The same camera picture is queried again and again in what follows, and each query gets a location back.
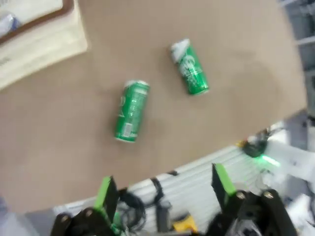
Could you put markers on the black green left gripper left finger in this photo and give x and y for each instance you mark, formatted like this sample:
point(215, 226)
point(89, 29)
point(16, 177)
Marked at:
point(107, 196)

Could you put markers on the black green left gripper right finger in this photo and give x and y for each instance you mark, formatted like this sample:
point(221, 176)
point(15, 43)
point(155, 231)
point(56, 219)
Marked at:
point(229, 201)

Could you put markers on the green drink can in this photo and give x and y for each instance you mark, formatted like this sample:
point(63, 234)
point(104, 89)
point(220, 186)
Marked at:
point(131, 110)
point(190, 70)

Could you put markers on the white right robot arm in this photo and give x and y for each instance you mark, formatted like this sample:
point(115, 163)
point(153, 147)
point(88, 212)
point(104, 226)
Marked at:
point(292, 159)

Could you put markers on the cream basket with brown rim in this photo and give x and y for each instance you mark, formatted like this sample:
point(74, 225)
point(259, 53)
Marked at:
point(49, 44)

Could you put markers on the slotted aluminium mounting plate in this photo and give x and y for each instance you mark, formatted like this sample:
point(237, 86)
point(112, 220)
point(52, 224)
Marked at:
point(197, 169)

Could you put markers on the yellow black small device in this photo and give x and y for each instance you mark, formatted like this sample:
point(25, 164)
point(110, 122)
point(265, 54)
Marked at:
point(183, 222)

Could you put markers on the black power adapter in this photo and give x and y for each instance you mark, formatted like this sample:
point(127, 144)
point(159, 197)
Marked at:
point(163, 214)

